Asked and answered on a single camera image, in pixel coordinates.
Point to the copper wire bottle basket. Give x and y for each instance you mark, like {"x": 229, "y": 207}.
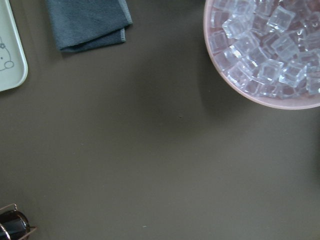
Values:
{"x": 14, "y": 225}

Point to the grey folded cloth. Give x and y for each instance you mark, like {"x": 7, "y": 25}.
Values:
{"x": 81, "y": 25}

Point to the cream rabbit tray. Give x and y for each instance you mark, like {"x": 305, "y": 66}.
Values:
{"x": 13, "y": 63}

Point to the pink bowl of ice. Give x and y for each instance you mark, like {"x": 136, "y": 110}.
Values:
{"x": 267, "y": 50}

